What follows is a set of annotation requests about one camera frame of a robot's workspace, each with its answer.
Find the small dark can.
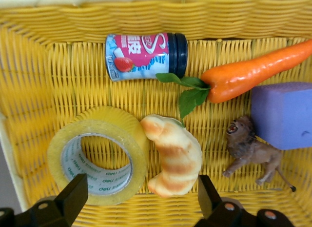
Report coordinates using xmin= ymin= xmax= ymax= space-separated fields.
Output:
xmin=105 ymin=32 xmax=189 ymax=82

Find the toy croissant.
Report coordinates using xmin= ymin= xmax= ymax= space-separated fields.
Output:
xmin=140 ymin=114 xmax=203 ymax=198

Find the brown lion figurine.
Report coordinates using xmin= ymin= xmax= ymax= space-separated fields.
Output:
xmin=222 ymin=115 xmax=297 ymax=193

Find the clear yellowish tape roll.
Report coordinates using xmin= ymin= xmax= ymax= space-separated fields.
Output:
xmin=47 ymin=105 xmax=151 ymax=206

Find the purple foam block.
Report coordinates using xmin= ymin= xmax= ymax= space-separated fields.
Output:
xmin=251 ymin=82 xmax=312 ymax=151

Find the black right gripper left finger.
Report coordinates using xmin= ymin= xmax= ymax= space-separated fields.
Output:
xmin=0 ymin=173 xmax=89 ymax=227

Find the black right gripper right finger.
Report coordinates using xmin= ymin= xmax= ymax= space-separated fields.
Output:
xmin=195 ymin=174 xmax=296 ymax=227

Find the yellow wicker basket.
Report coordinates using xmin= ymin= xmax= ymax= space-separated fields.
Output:
xmin=0 ymin=0 xmax=312 ymax=227

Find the orange toy carrot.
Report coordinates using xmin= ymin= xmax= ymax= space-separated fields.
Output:
xmin=155 ymin=39 xmax=312 ymax=121

